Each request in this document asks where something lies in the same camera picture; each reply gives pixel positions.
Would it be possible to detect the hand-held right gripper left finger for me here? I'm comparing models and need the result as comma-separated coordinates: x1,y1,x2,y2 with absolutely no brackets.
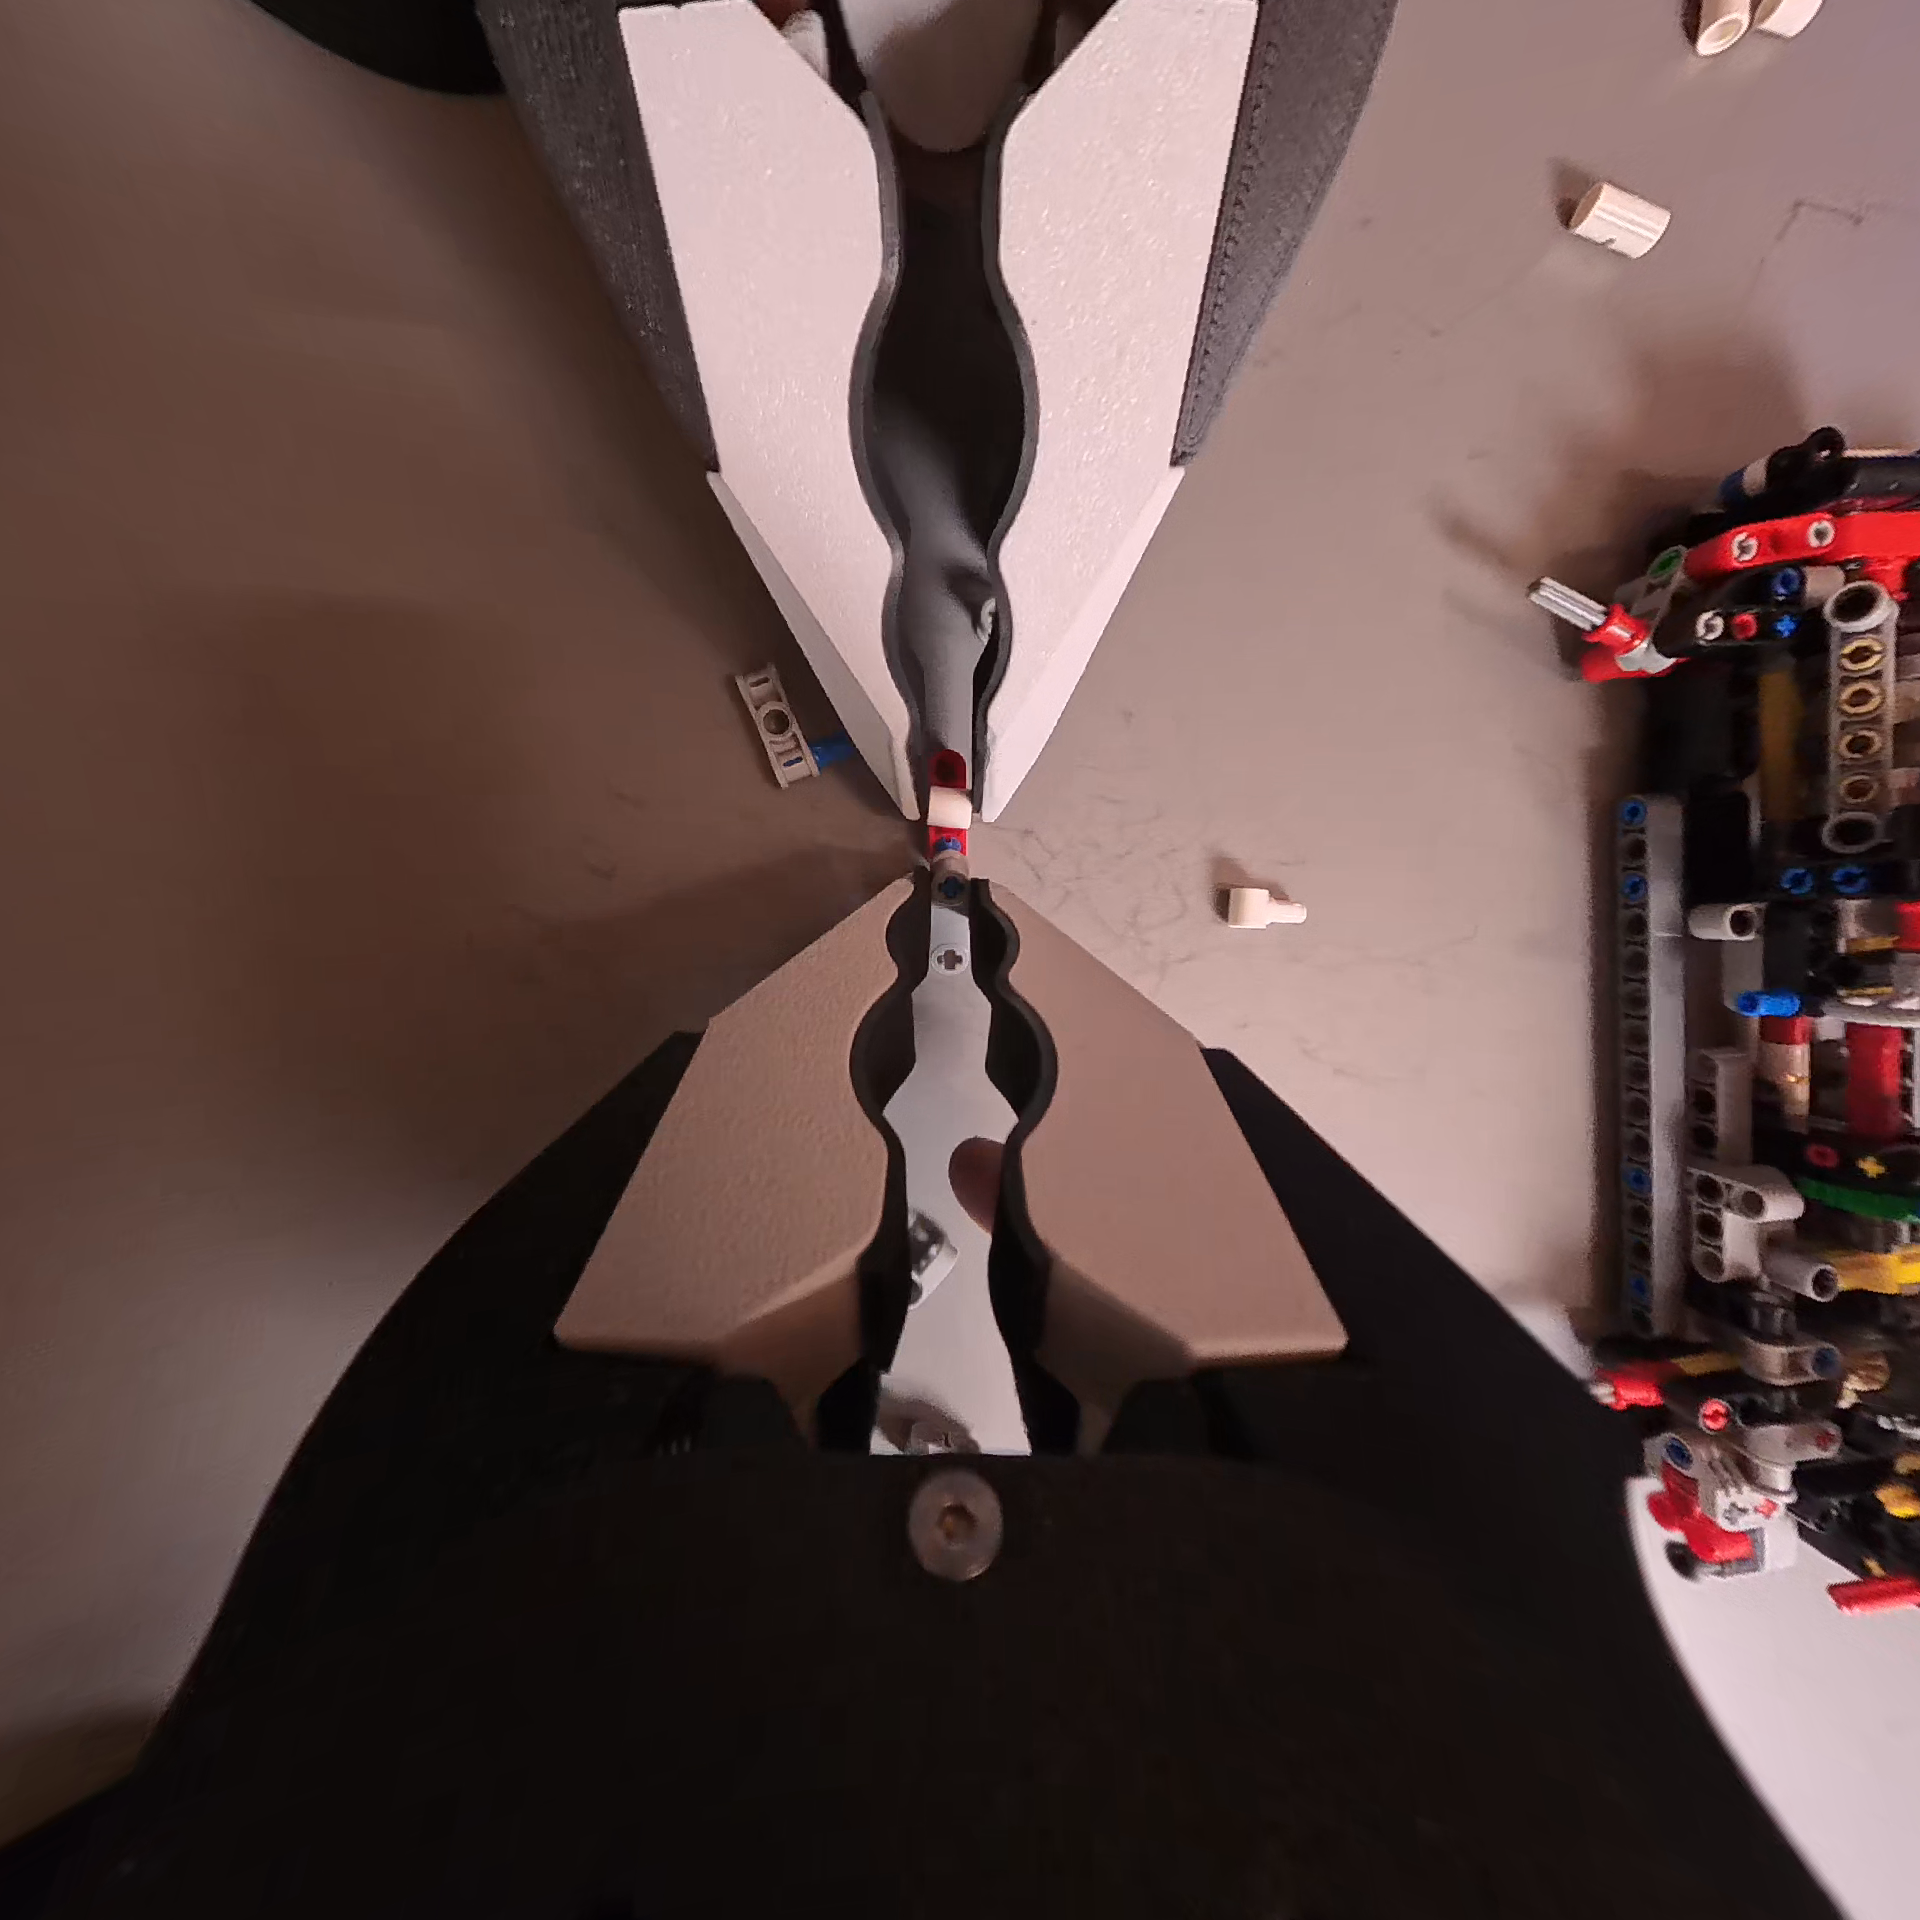
556,877,931,1427

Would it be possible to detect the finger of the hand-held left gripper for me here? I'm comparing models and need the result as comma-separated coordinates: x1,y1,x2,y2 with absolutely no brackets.
617,0,934,822
966,0,1264,822

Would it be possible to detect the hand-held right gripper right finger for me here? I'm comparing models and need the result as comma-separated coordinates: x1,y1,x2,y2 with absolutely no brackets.
971,883,1350,1427

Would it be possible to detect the toy brick car chassis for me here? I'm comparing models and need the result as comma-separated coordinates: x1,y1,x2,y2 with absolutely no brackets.
1530,425,1920,1613

